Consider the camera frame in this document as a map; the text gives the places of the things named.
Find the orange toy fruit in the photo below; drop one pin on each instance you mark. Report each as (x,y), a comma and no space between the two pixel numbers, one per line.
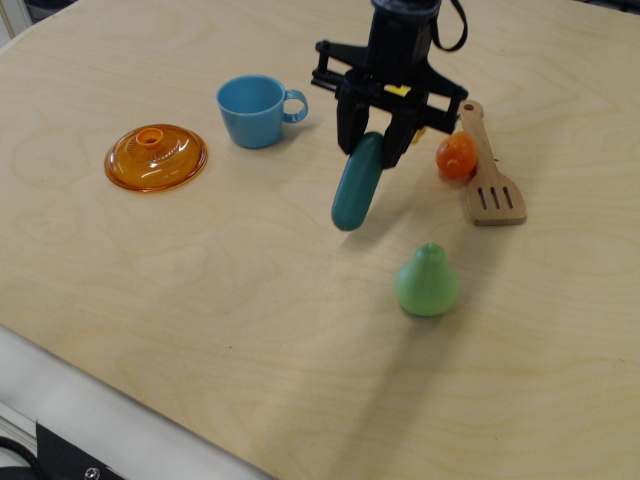
(456,156)

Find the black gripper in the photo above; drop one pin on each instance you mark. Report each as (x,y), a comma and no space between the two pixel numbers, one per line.
(396,54)

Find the yellow toy banana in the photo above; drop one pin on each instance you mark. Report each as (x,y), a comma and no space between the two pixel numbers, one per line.
(403,91)

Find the green toy pear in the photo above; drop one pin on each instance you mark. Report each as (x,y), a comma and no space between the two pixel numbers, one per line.
(426,285)

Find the blue plastic cup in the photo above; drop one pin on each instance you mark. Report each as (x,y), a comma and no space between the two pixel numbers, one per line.
(254,109)

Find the wooden slotted spatula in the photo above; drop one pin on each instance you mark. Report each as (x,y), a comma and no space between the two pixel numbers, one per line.
(492,198)

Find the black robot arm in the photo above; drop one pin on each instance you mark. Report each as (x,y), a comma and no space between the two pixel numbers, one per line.
(405,5)

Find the black bracket with screw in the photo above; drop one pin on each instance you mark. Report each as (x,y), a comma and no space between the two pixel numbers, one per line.
(61,459)

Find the orange transparent pot lid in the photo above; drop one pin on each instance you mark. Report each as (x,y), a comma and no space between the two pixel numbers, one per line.
(155,158)

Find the dark green toy cucumber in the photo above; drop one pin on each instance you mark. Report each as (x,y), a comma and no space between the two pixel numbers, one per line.
(358,183)

